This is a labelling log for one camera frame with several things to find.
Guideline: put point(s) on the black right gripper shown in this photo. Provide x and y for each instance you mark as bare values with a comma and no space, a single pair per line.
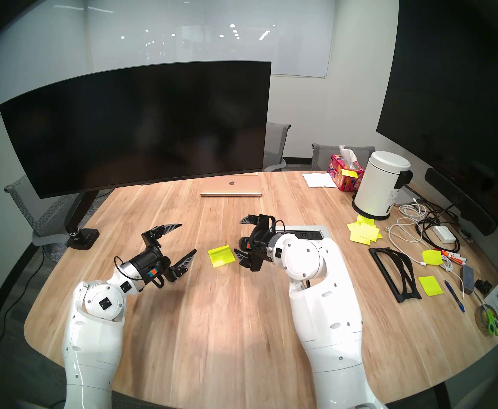
261,242

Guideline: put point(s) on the black laptop stand frame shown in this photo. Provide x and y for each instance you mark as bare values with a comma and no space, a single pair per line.
407,296

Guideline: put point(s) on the grey table power outlet box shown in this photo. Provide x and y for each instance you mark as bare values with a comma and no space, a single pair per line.
313,232

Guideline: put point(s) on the white cylindrical trash bin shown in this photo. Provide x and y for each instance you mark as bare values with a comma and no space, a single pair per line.
376,186

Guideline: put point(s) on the yellow sticky note pad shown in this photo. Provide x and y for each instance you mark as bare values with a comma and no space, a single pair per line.
221,257

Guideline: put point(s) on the flat yellow sticky note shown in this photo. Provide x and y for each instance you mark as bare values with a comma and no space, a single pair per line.
430,286

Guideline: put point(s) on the colourful floral tissue box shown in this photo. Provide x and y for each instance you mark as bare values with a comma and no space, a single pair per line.
340,180

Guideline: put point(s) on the black video sound bar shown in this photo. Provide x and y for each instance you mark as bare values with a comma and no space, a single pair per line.
457,199

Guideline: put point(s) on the large black wall television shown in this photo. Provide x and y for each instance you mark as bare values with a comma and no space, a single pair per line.
453,93

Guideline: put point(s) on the small yellow sticky note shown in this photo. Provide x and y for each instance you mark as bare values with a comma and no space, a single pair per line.
349,173

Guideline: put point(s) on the blue pen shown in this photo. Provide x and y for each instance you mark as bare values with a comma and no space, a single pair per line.
454,296

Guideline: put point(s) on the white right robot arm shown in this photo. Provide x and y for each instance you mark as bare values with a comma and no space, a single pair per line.
325,327

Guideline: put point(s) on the black curved computer monitor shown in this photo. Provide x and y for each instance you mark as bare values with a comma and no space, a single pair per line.
138,122

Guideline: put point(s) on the crumpled yellow sticky note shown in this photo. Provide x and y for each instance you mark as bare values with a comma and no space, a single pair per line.
432,257

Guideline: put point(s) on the white wall whiteboard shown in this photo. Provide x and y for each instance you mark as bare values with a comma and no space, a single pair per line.
291,50

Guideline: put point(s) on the grey whiteboard eraser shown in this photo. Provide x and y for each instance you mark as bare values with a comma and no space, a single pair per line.
467,278

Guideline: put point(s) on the white paper napkin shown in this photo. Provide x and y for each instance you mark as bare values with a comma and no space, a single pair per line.
319,180

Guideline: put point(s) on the pile of loose yellow notes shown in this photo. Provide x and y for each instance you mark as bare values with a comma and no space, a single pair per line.
362,233

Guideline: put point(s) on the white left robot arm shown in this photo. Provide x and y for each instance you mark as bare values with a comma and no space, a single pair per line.
91,348

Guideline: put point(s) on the small black clip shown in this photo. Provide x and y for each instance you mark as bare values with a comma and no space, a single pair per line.
482,286

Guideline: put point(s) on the white and orange marker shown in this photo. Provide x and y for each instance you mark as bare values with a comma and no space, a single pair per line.
453,256

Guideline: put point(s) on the white power adapter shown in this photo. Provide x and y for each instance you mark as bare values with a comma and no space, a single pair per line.
444,234

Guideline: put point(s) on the grey mesh office chair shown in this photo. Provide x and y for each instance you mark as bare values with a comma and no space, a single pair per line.
276,144
31,216
323,156

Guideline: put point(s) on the rose gold closed laptop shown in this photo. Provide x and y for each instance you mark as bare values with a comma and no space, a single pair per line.
232,184

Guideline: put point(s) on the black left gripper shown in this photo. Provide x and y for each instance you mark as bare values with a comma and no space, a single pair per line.
153,263

